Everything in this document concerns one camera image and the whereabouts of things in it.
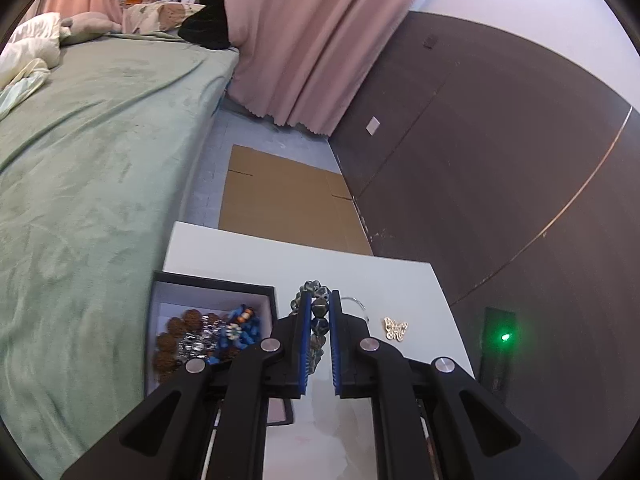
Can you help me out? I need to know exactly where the black device green light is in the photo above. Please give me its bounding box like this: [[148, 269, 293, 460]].
[[478, 308, 518, 403]]

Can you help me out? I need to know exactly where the white wall switch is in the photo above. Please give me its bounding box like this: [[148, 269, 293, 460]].
[[366, 116, 380, 136]]

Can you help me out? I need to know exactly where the floral pillow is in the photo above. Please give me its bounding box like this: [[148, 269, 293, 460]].
[[122, 0, 204, 35]]

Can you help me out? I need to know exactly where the flattened cardboard sheet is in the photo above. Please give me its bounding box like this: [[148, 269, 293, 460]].
[[218, 145, 372, 256]]

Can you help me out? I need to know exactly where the black jewelry box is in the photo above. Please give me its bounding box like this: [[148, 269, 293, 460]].
[[144, 272, 277, 394]]

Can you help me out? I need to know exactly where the brown wooden bead bracelet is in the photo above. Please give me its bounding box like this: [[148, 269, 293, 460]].
[[152, 308, 222, 386]]

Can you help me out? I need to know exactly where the gold butterfly brooch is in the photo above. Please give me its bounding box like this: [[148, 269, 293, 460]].
[[383, 316, 409, 342]]

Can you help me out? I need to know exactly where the blue braided bracelet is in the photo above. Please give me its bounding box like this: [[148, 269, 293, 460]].
[[204, 301, 264, 366]]

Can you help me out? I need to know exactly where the black garment on bed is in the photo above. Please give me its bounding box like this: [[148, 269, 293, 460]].
[[178, 0, 231, 50]]

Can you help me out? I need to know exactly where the silver coin chain necklace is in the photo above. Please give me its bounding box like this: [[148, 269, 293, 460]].
[[290, 278, 332, 373]]

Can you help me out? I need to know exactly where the green bed blanket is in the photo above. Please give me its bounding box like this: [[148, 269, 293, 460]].
[[1, 36, 239, 479]]

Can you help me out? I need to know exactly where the pink curtain right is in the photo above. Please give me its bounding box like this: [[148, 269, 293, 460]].
[[224, 0, 414, 136]]

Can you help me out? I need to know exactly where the white crumpled duvet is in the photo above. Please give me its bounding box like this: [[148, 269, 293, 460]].
[[1, 12, 61, 119]]

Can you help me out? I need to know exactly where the silver bangle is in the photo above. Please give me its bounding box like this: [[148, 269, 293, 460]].
[[341, 296, 370, 324]]

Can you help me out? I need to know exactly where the grey plush toy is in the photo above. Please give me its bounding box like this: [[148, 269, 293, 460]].
[[60, 12, 122, 46]]

